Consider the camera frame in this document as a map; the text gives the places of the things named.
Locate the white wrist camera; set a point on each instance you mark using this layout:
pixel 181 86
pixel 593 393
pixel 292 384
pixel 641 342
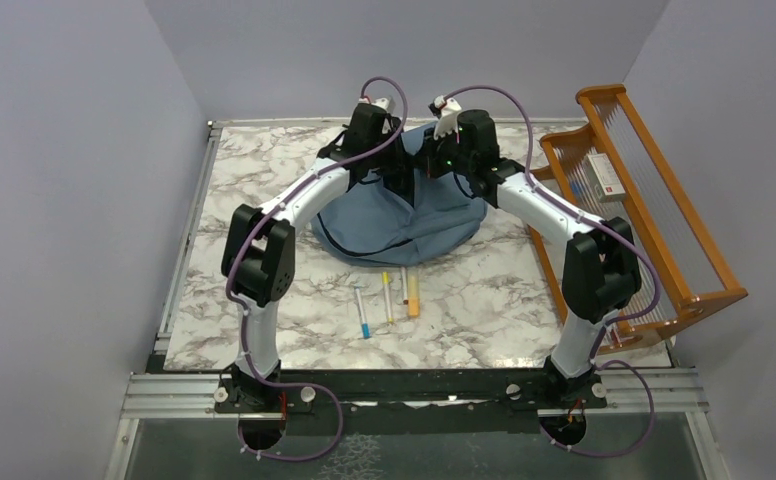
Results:
pixel 446 110
pixel 386 104

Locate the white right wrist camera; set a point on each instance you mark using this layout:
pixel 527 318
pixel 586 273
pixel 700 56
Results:
pixel 446 110

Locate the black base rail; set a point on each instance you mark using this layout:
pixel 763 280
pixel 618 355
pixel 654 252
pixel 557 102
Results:
pixel 375 401

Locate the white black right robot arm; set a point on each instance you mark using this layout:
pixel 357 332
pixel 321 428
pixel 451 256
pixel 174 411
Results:
pixel 600 273

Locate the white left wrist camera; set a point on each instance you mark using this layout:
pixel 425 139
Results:
pixel 386 104

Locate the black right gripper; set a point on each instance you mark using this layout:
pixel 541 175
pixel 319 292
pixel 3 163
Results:
pixel 433 171

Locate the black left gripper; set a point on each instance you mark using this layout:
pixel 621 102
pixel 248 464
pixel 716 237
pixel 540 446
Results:
pixel 398 161

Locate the orange highlighter marker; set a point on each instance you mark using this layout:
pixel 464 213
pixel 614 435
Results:
pixel 413 294

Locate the yellow capped white pen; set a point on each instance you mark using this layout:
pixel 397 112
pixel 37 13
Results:
pixel 386 285

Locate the blue capped white pen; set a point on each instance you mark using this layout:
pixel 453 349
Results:
pixel 361 309

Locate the red capped white pen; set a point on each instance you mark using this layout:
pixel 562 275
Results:
pixel 404 284

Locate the wooden wire rack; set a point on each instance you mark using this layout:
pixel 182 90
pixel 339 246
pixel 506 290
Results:
pixel 694 279

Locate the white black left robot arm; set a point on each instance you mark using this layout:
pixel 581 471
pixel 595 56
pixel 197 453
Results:
pixel 259 254

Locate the white red small box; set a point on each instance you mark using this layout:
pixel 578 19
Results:
pixel 603 179

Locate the blue student backpack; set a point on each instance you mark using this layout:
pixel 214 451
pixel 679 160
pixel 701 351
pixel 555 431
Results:
pixel 373 226

